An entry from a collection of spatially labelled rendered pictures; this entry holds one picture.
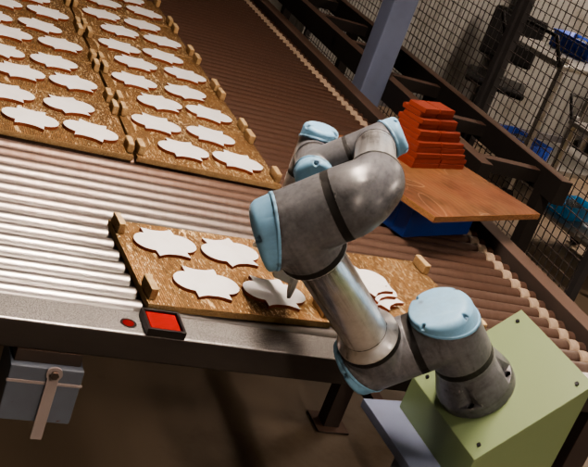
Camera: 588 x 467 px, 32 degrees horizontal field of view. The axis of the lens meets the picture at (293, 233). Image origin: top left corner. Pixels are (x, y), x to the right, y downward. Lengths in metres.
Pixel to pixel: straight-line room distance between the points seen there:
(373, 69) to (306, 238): 2.58
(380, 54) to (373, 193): 2.56
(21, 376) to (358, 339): 0.61
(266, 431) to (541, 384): 1.68
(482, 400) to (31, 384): 0.82
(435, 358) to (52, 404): 0.71
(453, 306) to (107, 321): 0.63
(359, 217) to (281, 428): 2.09
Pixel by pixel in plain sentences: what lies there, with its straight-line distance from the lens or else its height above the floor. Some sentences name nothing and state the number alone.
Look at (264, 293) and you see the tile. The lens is 2.19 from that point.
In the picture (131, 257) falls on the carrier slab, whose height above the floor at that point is 0.94.
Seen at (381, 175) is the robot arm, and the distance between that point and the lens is 1.57.
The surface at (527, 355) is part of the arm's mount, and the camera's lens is 2.06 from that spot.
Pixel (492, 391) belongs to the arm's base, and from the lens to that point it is 1.96.
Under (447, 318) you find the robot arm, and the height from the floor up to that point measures 1.16.
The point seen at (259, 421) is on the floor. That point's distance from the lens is 3.57.
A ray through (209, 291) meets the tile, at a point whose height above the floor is 0.94.
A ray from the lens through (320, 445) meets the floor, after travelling 3.57.
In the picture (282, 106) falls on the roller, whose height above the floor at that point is 0.91.
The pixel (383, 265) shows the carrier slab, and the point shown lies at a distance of 2.58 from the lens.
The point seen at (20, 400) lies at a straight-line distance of 1.98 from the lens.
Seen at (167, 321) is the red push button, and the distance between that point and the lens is 1.99.
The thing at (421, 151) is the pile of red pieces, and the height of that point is 1.09.
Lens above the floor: 1.88
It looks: 22 degrees down
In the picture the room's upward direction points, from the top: 21 degrees clockwise
